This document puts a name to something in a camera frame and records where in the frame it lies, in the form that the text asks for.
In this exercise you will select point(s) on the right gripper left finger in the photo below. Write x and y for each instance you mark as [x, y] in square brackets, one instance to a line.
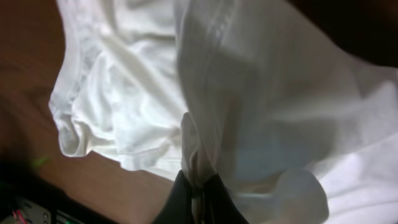
[178, 206]

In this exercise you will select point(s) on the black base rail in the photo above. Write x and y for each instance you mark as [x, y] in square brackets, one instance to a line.
[26, 198]

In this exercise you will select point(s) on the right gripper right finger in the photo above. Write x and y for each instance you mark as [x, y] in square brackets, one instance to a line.
[219, 207]

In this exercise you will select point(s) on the white printed t-shirt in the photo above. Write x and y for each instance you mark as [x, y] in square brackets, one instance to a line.
[292, 103]

